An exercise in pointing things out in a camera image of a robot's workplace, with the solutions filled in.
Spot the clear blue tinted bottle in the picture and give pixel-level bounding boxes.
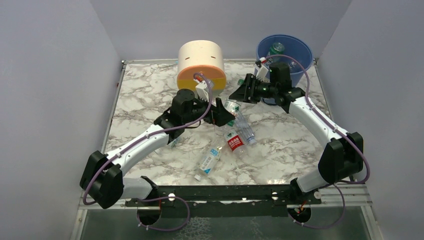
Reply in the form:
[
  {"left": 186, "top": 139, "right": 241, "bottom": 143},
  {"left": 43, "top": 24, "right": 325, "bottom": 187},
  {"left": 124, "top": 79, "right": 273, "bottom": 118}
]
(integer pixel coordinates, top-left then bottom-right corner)
[{"left": 234, "top": 112, "right": 257, "bottom": 145}]

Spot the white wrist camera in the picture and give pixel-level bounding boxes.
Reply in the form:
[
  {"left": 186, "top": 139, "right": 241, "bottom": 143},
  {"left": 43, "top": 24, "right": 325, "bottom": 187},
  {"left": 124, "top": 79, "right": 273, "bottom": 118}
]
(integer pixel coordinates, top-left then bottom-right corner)
[
  {"left": 194, "top": 78, "right": 214, "bottom": 102},
  {"left": 254, "top": 57, "right": 269, "bottom": 82}
]

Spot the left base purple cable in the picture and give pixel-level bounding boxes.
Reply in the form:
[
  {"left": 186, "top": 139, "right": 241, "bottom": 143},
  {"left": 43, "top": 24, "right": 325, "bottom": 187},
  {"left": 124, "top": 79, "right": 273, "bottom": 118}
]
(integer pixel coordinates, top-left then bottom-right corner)
[{"left": 136, "top": 195, "right": 191, "bottom": 232}]

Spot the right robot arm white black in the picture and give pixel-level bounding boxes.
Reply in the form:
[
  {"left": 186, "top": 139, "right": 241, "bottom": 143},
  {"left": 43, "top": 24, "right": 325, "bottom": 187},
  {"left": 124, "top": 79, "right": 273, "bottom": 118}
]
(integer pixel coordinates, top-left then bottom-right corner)
[{"left": 229, "top": 62, "right": 364, "bottom": 196}]

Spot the green white label bottle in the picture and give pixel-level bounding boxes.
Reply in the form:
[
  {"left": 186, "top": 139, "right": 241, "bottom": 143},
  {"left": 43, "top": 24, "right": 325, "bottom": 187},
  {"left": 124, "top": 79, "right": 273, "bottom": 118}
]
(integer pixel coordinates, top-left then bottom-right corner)
[{"left": 223, "top": 79, "right": 244, "bottom": 127}]

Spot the green tinted bottle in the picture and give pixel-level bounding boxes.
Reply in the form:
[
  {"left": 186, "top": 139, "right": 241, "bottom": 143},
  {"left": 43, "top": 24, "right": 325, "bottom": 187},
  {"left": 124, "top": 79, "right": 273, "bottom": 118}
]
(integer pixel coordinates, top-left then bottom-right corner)
[{"left": 267, "top": 42, "right": 285, "bottom": 56}]

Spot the white suntory label bottle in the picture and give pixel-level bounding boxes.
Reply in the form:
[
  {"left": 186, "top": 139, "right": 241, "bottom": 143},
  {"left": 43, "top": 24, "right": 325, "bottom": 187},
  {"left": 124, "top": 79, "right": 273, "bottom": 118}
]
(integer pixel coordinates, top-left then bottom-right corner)
[{"left": 194, "top": 140, "right": 224, "bottom": 182}]

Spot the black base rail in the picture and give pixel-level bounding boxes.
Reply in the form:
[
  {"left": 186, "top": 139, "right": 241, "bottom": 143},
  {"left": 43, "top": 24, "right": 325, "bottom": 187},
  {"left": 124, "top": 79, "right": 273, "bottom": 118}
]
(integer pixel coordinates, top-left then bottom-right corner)
[{"left": 125, "top": 184, "right": 322, "bottom": 224}]

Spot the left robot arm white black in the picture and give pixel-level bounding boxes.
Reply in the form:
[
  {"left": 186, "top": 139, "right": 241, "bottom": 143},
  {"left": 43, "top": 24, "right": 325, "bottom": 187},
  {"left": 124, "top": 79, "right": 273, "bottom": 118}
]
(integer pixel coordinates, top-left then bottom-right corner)
[{"left": 79, "top": 89, "right": 235, "bottom": 209}]

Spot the red nongfu label bottle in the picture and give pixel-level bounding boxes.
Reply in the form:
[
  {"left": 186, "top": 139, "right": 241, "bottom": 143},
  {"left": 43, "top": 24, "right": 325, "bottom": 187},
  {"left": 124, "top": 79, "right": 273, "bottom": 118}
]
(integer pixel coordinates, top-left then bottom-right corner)
[{"left": 223, "top": 128, "right": 246, "bottom": 157}]

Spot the blue green label bottle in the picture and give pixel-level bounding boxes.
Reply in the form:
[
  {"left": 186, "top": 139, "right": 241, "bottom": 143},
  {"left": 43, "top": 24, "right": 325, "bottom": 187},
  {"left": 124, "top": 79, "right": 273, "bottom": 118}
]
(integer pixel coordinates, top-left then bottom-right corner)
[{"left": 154, "top": 137, "right": 180, "bottom": 156}]

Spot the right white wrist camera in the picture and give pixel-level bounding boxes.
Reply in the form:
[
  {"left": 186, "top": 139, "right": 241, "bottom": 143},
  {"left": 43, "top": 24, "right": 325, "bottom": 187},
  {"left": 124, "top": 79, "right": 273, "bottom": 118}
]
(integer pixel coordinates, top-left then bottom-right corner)
[{"left": 254, "top": 57, "right": 269, "bottom": 82}]

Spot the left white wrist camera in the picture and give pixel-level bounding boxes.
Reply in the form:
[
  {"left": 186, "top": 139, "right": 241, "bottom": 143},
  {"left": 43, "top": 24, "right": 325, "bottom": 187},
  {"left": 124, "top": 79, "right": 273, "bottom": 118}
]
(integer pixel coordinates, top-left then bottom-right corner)
[{"left": 194, "top": 78, "right": 214, "bottom": 102}]

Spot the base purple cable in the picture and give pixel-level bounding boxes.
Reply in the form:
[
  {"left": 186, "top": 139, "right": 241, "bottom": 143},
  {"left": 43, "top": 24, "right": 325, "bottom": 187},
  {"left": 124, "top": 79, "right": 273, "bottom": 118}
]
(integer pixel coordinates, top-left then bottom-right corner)
[
  {"left": 136, "top": 195, "right": 191, "bottom": 232},
  {"left": 286, "top": 183, "right": 346, "bottom": 230}
]

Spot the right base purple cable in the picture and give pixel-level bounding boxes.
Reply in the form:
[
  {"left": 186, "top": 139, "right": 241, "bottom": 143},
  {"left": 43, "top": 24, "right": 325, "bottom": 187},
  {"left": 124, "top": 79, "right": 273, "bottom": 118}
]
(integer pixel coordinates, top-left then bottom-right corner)
[{"left": 286, "top": 183, "right": 346, "bottom": 230}]

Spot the blue plastic bin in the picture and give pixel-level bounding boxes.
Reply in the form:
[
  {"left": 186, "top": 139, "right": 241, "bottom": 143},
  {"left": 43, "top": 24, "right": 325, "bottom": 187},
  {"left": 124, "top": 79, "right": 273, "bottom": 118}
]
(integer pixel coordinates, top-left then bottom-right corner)
[{"left": 256, "top": 34, "right": 314, "bottom": 87}]

